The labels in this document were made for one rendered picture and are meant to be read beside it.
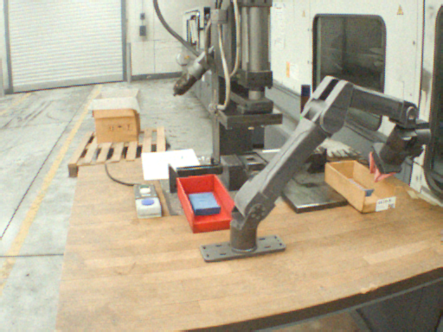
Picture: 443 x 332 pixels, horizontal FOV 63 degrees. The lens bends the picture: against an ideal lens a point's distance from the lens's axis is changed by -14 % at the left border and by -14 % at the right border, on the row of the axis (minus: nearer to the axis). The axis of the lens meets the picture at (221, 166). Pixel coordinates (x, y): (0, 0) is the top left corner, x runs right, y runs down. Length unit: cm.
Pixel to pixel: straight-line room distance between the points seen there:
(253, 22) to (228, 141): 51
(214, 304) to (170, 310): 9
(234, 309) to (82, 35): 991
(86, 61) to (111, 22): 114
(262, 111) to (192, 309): 70
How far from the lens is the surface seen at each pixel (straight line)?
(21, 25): 1084
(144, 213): 117
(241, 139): 156
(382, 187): 131
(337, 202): 124
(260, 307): 83
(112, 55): 1043
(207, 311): 82
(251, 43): 125
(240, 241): 96
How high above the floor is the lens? 143
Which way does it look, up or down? 20 degrees down
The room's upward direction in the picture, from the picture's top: 1 degrees counter-clockwise
